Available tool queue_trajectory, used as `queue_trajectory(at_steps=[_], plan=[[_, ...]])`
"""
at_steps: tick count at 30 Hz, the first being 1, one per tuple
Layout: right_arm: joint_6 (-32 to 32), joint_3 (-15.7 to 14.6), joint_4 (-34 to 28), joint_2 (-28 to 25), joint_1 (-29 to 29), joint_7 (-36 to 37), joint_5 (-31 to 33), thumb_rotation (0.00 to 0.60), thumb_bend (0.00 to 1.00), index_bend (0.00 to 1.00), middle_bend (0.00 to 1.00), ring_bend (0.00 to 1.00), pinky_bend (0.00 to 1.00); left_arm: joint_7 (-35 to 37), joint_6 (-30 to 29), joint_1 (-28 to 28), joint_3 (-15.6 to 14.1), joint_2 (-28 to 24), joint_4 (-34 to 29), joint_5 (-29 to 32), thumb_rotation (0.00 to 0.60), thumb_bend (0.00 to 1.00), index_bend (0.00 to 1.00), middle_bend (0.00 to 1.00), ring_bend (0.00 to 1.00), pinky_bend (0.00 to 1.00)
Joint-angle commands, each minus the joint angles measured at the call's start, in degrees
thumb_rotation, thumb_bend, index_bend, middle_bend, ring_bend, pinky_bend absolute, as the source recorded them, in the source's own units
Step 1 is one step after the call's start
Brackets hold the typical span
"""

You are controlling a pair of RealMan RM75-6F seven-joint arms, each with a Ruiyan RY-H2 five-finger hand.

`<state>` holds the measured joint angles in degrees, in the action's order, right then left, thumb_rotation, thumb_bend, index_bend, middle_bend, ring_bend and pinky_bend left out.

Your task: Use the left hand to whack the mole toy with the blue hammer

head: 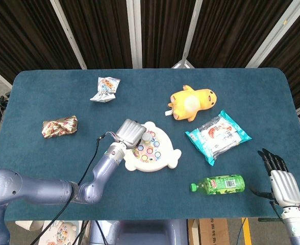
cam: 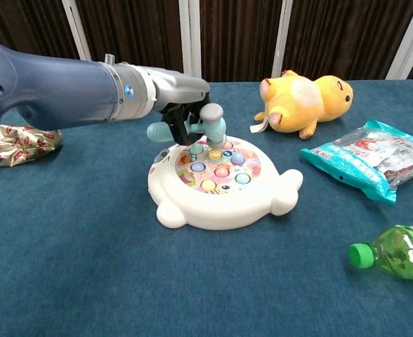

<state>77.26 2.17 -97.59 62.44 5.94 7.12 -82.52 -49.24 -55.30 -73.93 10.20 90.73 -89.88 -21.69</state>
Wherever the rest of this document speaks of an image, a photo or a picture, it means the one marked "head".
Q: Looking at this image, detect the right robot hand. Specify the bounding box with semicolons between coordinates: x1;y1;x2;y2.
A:
251;148;300;208

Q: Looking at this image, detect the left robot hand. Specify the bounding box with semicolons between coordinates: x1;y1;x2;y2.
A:
115;119;147;149

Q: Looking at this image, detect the white whack-a-mole toy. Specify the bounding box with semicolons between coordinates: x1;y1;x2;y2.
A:
123;121;182;173

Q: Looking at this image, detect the silver crumpled snack bag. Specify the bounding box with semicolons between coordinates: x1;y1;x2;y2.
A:
89;77;121;103

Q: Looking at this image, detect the blue velvet table cover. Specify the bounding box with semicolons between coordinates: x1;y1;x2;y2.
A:
0;67;300;222

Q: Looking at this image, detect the green plastic bottle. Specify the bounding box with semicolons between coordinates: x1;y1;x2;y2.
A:
189;174;245;195

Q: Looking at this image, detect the yellow plush toy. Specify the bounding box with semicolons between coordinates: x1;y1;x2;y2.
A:
167;85;218;123

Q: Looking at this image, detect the gold red crumpled wrapper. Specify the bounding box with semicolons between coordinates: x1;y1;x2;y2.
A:
42;114;79;139

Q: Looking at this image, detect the teal snack package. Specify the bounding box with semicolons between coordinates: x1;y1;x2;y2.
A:
185;110;253;167

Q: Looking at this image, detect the brown cardboard box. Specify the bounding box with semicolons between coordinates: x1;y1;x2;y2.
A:
188;218;230;245

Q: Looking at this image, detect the grey robot torso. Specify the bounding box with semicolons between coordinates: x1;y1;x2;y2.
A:
88;219;189;245

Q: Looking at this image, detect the dark brown curtain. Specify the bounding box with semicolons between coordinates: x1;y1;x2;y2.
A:
0;0;300;126

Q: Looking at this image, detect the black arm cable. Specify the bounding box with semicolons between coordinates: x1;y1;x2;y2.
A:
30;132;117;245

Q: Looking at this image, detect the white frame post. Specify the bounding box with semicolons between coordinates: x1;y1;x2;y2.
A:
180;0;209;64
49;0;87;70
126;0;143;69
245;0;300;68

